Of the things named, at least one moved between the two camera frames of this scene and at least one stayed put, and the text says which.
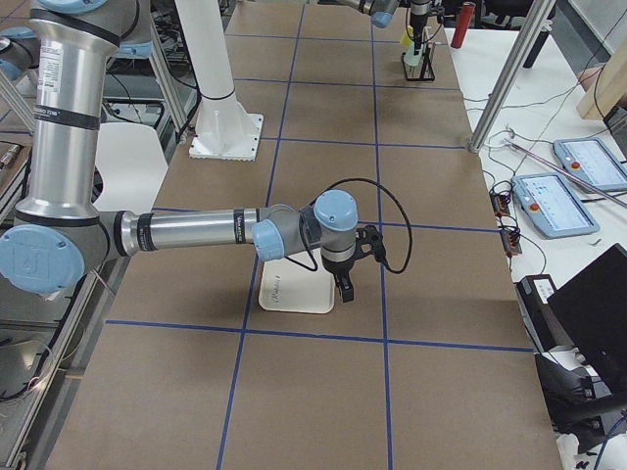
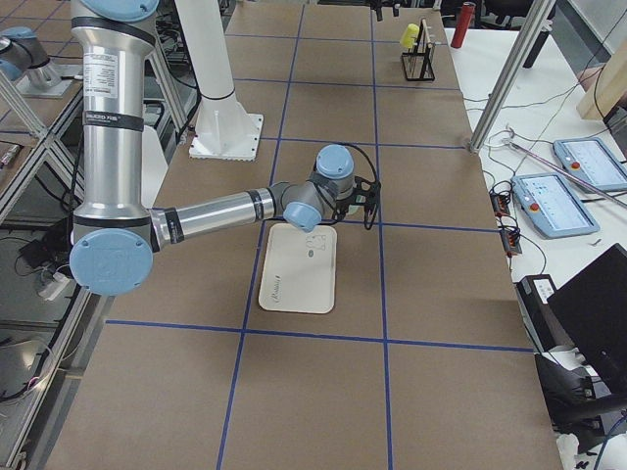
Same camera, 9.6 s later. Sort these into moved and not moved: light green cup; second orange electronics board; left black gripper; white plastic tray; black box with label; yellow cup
Moved: light green cup; left black gripper
Not moved: yellow cup; white plastic tray; black box with label; second orange electronics board
